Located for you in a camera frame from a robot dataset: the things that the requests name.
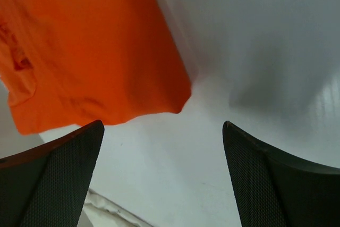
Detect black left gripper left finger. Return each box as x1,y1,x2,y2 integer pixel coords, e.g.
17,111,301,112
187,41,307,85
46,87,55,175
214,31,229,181
1,120,104,227

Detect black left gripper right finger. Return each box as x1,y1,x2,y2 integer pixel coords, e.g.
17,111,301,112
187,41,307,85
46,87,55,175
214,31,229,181
223,121,339,227

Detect orange t shirt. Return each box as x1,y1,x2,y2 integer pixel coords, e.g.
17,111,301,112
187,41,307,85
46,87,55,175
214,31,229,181
1,0,191,135

